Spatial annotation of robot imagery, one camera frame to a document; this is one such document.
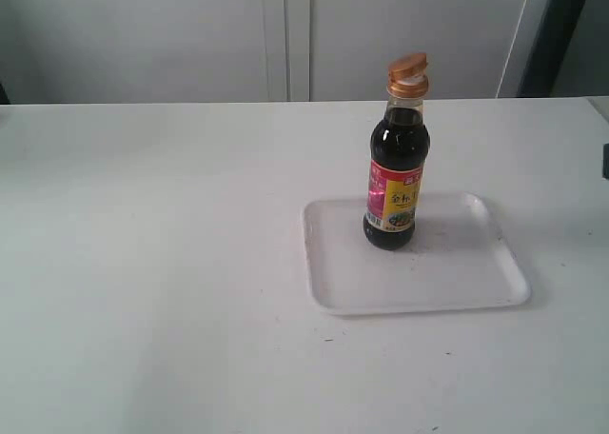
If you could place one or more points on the white plastic tray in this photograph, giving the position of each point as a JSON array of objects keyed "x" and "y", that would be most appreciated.
[{"x": 458, "y": 259}]

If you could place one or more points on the dark soy sauce bottle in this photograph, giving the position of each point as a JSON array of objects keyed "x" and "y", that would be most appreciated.
[{"x": 399, "y": 146}]

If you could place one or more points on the white cabinet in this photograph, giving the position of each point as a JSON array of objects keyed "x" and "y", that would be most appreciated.
[{"x": 147, "y": 51}]

